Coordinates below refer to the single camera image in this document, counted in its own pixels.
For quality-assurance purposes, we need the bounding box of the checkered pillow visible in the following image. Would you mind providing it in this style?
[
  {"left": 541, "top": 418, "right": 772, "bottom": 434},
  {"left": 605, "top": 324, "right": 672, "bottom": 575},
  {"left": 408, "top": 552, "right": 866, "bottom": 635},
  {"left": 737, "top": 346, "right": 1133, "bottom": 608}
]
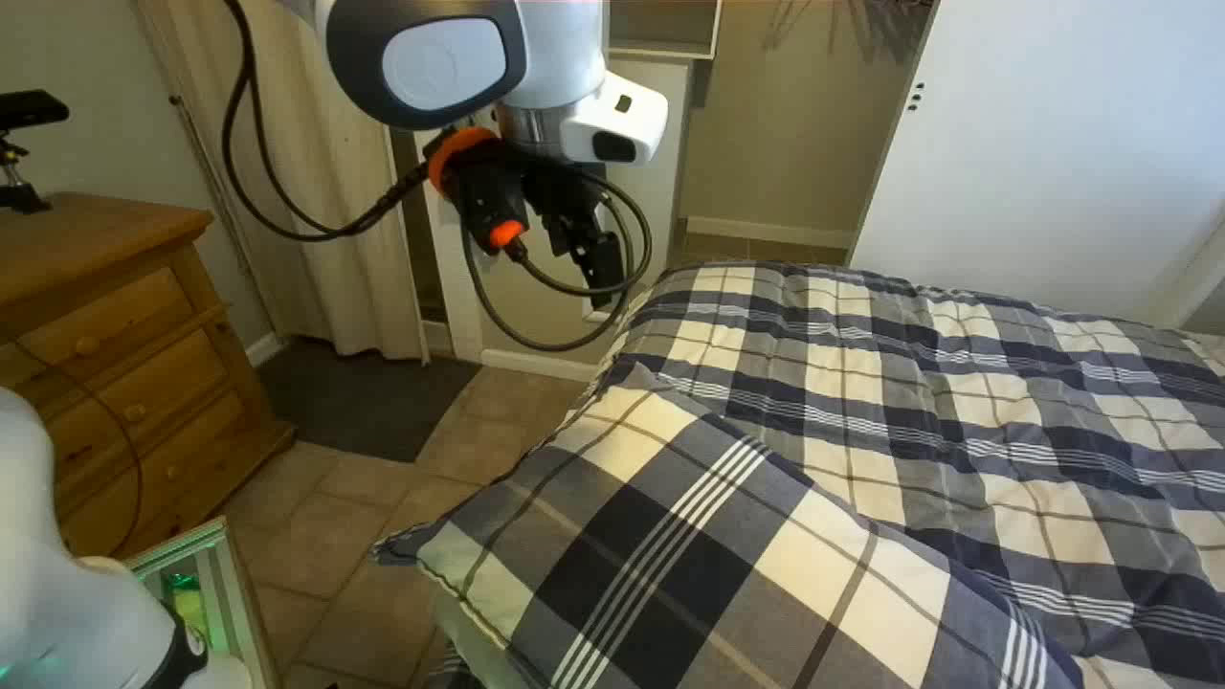
[{"left": 378, "top": 370, "right": 1084, "bottom": 689}]

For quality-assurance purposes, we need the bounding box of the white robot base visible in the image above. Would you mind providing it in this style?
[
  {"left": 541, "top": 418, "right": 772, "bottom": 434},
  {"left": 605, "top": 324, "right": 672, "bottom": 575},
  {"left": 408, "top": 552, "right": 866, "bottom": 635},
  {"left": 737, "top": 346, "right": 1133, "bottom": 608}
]
[{"left": 0, "top": 383, "right": 258, "bottom": 689}]

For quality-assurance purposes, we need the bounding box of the white closet door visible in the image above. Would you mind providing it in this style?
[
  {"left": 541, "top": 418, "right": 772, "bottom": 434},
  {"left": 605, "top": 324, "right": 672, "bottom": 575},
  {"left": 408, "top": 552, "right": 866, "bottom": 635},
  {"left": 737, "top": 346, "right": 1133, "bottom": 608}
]
[{"left": 852, "top": 0, "right": 1225, "bottom": 324}]

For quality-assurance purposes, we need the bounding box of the glass box with green light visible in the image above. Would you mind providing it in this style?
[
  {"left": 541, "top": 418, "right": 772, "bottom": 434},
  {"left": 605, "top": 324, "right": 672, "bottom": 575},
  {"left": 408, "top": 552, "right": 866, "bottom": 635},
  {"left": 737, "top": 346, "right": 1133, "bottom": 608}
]
[{"left": 129, "top": 515, "right": 275, "bottom": 689}]

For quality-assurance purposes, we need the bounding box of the dark floor mat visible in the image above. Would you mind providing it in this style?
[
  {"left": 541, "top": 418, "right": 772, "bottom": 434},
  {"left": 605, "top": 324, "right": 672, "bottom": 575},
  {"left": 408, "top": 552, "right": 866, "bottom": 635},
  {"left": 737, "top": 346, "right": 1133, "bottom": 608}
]
[{"left": 258, "top": 339, "right": 478, "bottom": 464}]

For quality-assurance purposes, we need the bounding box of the black gripper orange ring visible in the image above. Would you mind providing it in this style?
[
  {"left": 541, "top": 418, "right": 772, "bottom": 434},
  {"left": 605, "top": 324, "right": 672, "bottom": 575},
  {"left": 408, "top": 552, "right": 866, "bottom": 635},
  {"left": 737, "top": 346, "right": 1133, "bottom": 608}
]
[{"left": 425, "top": 125, "right": 623, "bottom": 311}]

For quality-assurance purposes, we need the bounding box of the beige curtain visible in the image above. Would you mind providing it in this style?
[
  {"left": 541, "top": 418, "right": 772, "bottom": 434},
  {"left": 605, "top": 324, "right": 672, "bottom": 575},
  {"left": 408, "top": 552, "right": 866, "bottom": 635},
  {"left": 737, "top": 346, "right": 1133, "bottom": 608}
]
[{"left": 133, "top": 0, "right": 427, "bottom": 358}]

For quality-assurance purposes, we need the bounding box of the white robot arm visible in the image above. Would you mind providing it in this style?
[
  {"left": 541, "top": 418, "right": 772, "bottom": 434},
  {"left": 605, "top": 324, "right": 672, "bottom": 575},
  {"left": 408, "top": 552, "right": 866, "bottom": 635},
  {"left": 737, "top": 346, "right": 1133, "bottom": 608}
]
[{"left": 301, "top": 0, "right": 671, "bottom": 307}]

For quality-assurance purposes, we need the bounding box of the checkered blue white duvet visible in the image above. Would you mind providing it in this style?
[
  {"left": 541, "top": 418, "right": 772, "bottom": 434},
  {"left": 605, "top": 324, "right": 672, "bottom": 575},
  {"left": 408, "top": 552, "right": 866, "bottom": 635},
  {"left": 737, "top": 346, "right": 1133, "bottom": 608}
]
[{"left": 609, "top": 264, "right": 1225, "bottom": 689}]

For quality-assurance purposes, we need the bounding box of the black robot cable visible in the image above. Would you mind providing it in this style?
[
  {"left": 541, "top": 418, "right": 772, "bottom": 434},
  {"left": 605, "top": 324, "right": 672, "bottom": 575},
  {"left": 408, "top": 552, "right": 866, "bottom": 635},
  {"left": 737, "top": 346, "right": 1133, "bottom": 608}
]
[{"left": 219, "top": 0, "right": 654, "bottom": 357}]

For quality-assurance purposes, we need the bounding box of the wooden chest of drawers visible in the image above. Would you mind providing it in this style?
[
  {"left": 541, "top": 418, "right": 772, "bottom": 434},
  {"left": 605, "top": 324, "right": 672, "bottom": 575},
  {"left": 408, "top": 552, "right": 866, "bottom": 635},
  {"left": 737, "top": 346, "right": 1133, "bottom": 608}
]
[{"left": 0, "top": 194, "right": 291, "bottom": 553}]

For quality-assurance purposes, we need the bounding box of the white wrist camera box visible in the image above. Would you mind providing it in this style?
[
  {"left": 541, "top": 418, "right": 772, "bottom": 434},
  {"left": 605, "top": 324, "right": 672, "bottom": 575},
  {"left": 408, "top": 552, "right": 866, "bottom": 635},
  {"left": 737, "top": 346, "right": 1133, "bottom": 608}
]
[{"left": 500, "top": 72, "right": 671, "bottom": 164}]

